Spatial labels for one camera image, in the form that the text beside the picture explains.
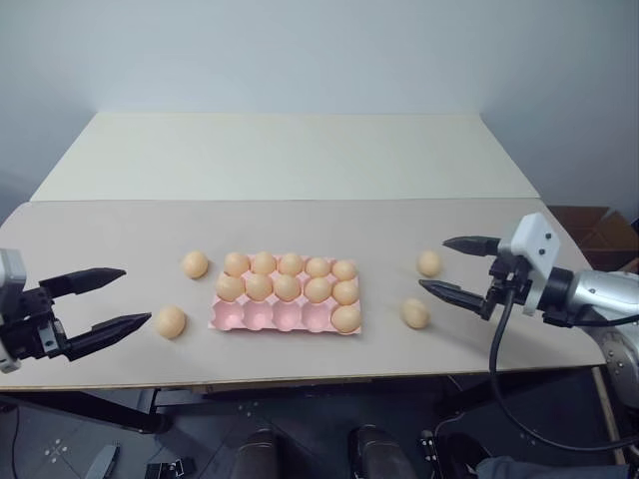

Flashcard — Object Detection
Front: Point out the dark rounded shape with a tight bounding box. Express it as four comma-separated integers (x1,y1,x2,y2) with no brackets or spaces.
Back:
347,424,416,479
232,427,279,479

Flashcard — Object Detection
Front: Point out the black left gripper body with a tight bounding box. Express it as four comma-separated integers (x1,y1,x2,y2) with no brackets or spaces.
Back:
0,284,70,361

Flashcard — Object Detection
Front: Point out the wooden table leg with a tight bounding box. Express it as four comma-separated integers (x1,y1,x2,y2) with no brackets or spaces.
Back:
591,366,627,466

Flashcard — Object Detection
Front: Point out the beige egg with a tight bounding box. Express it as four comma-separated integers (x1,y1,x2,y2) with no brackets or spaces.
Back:
304,255,332,279
156,304,188,340
244,272,275,302
400,297,431,330
329,303,362,335
251,250,279,275
330,279,361,306
330,258,359,282
215,273,247,303
277,251,306,276
180,249,210,279
272,273,302,302
223,251,251,277
303,275,334,304
416,249,443,278

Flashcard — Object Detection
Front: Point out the brown cardboard box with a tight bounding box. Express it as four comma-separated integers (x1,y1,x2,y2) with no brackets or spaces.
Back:
547,205,639,274

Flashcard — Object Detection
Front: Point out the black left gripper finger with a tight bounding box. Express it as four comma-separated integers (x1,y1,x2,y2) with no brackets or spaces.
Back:
64,311,153,362
38,266,128,301

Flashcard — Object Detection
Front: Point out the small black floor device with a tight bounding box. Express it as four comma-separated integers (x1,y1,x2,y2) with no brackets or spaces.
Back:
145,457,197,479

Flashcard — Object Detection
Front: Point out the black handheld device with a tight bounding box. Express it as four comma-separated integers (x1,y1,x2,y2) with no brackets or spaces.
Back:
417,429,441,479

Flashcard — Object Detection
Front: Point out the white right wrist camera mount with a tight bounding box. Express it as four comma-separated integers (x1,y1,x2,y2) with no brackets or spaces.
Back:
497,212,562,317

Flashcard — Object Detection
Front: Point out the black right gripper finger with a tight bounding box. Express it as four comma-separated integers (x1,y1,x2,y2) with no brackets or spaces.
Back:
441,236,501,259
417,277,494,321

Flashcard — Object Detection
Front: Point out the black table frame bar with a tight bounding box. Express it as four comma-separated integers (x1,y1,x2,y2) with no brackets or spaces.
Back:
0,390,175,434

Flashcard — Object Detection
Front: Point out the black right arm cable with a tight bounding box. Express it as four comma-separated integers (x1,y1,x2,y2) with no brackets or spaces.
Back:
487,285,639,453

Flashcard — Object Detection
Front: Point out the pink egg tray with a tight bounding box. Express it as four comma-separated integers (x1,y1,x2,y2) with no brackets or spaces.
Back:
206,252,363,339

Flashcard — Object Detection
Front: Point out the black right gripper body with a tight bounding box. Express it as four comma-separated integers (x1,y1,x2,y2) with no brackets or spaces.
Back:
486,248,534,321

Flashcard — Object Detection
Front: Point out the blue grey cloth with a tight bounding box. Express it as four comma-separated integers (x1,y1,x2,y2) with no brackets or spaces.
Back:
474,454,631,479

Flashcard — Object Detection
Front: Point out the grey flat floor object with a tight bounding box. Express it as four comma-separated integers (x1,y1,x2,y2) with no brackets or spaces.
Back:
82,440,122,479

